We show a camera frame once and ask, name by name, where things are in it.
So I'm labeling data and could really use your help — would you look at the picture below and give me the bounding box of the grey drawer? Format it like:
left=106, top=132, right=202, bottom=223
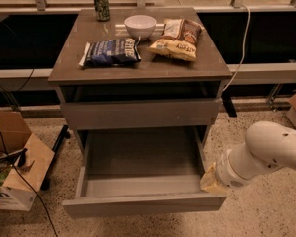
left=63, top=127, right=226, bottom=218
left=61, top=99, right=220, bottom=130

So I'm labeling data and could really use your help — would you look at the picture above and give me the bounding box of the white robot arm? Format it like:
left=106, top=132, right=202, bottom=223
left=200, top=121, right=296, bottom=194

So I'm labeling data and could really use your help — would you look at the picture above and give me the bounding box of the grey drawer cabinet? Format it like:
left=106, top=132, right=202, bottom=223
left=48, top=7, right=231, bottom=148

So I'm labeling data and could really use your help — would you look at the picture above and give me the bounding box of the grey top drawer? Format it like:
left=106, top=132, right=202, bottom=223
left=61, top=99, right=220, bottom=130

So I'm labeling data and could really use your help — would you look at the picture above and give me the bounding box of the black stand leg right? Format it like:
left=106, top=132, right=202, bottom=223
left=222, top=91, right=237, bottom=118

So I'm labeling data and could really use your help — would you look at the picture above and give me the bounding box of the black stand leg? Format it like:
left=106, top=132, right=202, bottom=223
left=222, top=91, right=237, bottom=118
left=41, top=125, right=70, bottom=191

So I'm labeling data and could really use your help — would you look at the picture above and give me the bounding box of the yellow brown chip bag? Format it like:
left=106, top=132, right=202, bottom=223
left=148, top=19, right=204, bottom=62

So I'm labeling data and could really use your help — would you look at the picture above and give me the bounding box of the black stand leg left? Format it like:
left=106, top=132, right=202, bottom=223
left=41, top=125, right=70, bottom=191

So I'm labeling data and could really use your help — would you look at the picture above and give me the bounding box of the blue chip bag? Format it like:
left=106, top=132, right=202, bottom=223
left=79, top=38, right=141, bottom=68

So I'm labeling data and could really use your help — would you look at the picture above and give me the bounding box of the white bowl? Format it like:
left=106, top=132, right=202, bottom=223
left=124, top=15, right=157, bottom=40

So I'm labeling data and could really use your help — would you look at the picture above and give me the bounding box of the open cardboard box left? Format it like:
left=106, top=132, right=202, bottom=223
left=0, top=111, right=54, bottom=211

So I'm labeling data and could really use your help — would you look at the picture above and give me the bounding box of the green drink can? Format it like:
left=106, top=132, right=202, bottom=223
left=93, top=0, right=110, bottom=22

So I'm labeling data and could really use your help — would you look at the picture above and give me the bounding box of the white cable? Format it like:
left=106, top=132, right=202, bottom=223
left=221, top=3, right=252, bottom=94

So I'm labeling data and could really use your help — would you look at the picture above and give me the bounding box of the black cable on floor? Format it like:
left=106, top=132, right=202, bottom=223
left=0, top=116, right=59, bottom=237

